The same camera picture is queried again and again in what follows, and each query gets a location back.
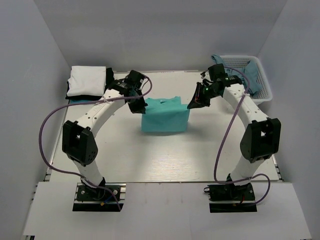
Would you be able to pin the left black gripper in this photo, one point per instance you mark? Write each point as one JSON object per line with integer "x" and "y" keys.
{"x": 139, "y": 108}

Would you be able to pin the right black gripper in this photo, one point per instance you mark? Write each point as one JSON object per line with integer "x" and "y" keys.
{"x": 198, "y": 101}

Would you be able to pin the teal green t shirt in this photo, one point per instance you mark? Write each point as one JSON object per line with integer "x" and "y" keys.
{"x": 165, "y": 115}

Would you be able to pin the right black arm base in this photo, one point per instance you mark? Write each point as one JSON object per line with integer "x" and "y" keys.
{"x": 229, "y": 198}

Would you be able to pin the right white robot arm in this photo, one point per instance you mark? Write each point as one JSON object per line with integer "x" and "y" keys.
{"x": 261, "y": 138}

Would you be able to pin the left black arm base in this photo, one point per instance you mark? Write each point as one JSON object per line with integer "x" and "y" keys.
{"x": 86, "y": 200}

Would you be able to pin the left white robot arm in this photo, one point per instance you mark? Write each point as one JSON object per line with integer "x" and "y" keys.
{"x": 78, "y": 137}

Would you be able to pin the folded black t shirt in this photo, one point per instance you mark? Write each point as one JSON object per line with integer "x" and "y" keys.
{"x": 109, "y": 79}

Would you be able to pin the grey blue crumpled t shirt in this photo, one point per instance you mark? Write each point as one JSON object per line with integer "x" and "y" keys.
{"x": 243, "y": 68}

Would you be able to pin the white plastic basket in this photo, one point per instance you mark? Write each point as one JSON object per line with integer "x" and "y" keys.
{"x": 262, "y": 75}

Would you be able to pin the folded teal t shirt bottom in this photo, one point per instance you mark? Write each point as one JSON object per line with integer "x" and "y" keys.
{"x": 81, "y": 101}

